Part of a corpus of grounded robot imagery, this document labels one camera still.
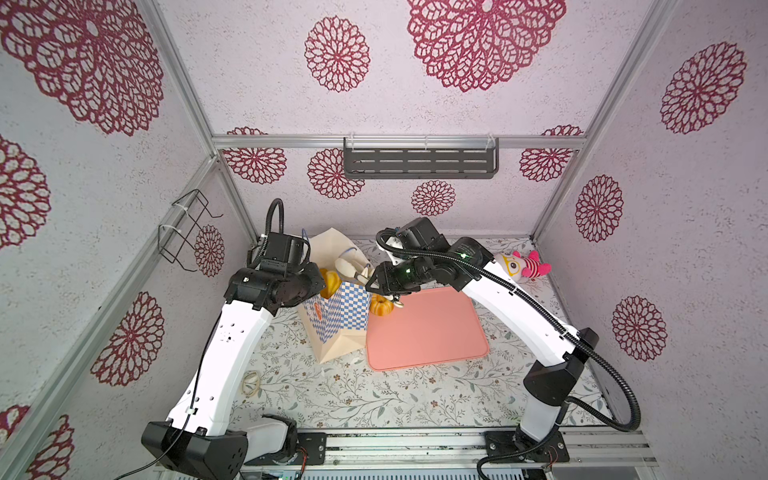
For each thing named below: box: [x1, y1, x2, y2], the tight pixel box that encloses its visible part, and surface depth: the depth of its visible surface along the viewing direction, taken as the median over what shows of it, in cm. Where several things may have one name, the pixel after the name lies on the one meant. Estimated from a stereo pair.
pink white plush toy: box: [495, 250, 552, 280], surface depth 105 cm
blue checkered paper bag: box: [298, 227, 371, 364], surface depth 81 cm
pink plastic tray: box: [366, 286, 490, 371], surface depth 92 cm
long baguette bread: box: [320, 268, 342, 299], surface depth 79 cm
